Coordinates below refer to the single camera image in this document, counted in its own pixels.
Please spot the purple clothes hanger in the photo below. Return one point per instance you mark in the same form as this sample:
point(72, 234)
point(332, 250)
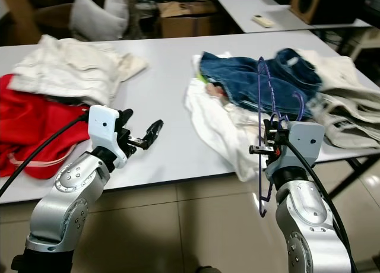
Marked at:
point(260, 184)

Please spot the blue denim jeans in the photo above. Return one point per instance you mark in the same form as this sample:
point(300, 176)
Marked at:
point(243, 83)

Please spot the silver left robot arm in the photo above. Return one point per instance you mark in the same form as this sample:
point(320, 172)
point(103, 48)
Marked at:
point(65, 208)

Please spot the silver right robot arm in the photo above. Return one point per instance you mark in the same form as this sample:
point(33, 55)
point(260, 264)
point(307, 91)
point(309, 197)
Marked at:
point(312, 225)

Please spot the large white table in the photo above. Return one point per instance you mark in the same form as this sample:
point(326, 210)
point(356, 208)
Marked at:
point(166, 107)

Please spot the cream trousers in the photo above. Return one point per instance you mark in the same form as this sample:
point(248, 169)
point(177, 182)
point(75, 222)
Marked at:
point(71, 68)

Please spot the cream sweatshirt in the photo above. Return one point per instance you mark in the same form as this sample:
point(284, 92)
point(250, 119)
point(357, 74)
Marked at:
point(332, 68)

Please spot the red garment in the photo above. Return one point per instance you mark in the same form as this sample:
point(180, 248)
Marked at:
point(29, 124)

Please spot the white pillow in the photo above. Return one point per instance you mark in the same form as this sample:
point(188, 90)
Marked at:
point(98, 18)

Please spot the white remote control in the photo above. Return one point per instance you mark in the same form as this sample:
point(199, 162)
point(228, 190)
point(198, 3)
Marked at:
point(263, 20)

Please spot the open cardboard box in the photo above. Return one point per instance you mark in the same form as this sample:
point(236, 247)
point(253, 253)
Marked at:
point(187, 24)

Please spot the white table with speaker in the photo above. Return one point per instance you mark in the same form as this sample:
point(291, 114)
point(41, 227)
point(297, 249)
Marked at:
point(237, 3)

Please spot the tall brown cardboard box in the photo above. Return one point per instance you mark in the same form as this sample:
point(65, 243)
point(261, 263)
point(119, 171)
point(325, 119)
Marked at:
point(24, 15)

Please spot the pale grey right wrist camera mount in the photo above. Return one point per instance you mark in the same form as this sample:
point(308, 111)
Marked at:
point(300, 143)

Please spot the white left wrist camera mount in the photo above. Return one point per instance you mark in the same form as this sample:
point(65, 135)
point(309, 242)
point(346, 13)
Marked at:
point(104, 127)

